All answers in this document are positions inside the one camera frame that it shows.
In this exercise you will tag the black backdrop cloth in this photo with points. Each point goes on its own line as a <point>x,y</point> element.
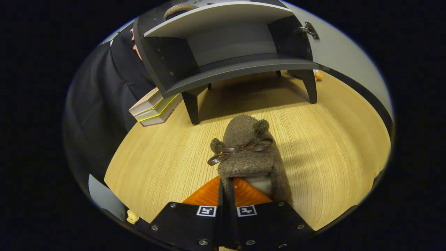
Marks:
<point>97,97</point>

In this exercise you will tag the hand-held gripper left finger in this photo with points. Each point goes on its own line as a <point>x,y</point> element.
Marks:
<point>188,223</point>

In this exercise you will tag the dark grey shoe cabinet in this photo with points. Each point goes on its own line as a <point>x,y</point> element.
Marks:
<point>226,68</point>

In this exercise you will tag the small orange white toy figure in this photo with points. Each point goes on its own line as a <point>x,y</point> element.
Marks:
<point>318,75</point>

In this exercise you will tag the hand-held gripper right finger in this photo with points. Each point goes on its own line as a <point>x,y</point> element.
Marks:
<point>268,226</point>

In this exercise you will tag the brown fuzzy shoe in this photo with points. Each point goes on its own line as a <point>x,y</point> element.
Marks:
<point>179,7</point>
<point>247,160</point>

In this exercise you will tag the yellow edged book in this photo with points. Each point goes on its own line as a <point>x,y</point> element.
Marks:
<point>156,109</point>

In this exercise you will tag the white shoe cabinet door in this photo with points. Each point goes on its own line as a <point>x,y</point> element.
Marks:
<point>348,59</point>

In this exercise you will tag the small yellow object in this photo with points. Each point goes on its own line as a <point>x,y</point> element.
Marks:
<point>132,217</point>

